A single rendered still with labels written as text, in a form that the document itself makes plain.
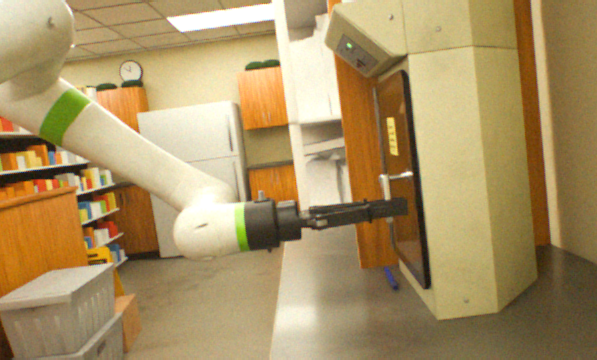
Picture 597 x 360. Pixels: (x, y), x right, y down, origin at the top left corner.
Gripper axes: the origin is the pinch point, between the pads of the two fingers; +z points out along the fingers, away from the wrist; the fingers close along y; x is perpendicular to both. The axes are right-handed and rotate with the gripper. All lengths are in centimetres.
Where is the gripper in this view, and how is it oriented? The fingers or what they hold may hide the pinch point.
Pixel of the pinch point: (387, 207)
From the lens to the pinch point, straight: 90.0
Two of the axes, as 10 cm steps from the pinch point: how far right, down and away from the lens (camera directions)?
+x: 1.3, 9.9, 1.0
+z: 9.9, -1.3, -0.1
